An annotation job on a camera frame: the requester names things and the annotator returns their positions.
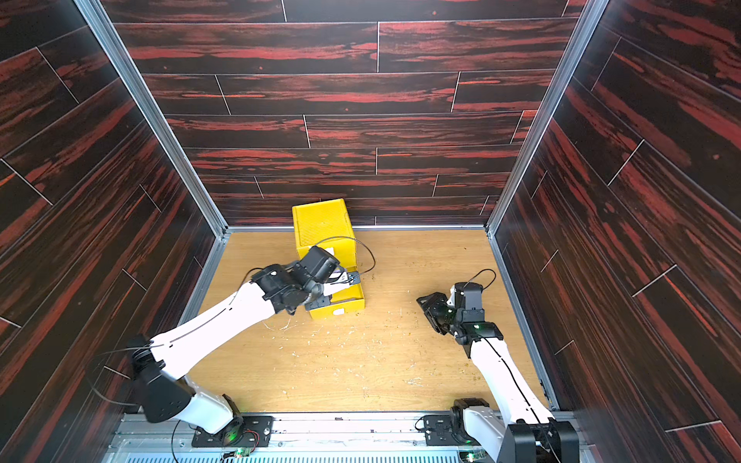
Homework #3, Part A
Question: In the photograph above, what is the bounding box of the yellow bottom drawer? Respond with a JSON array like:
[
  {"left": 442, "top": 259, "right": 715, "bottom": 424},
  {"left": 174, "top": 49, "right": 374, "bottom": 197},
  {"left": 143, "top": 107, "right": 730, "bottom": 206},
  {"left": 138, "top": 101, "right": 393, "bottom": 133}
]
[{"left": 305, "top": 268, "right": 366, "bottom": 320}]

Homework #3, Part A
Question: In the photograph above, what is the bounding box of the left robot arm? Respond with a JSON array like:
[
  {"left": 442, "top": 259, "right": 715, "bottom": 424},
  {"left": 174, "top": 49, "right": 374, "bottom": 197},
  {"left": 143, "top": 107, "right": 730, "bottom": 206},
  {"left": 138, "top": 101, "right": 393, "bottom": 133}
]
[{"left": 129, "top": 246, "right": 360, "bottom": 444}]

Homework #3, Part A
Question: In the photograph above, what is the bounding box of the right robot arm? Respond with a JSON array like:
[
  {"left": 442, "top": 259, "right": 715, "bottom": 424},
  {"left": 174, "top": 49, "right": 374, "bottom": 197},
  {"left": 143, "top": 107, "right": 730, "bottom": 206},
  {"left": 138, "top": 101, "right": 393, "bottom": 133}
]
[{"left": 417, "top": 282, "right": 580, "bottom": 462}]

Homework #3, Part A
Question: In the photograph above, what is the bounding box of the yellow drawer cabinet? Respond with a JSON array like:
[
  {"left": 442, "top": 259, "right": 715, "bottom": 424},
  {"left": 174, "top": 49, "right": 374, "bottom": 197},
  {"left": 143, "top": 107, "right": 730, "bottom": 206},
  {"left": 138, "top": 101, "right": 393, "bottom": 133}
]
[{"left": 293, "top": 199, "right": 358, "bottom": 271}]

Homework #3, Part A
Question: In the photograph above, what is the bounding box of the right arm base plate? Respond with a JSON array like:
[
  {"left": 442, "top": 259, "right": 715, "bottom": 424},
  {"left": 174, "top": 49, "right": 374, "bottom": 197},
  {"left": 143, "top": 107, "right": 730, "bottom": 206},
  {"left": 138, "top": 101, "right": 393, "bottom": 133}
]
[{"left": 415, "top": 413, "right": 465, "bottom": 447}]

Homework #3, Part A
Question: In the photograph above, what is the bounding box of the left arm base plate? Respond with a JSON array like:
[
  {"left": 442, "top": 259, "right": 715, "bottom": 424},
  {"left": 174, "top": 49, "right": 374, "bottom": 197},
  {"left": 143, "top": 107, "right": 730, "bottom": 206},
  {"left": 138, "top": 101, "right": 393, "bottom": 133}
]
[{"left": 191, "top": 415, "right": 274, "bottom": 449}]

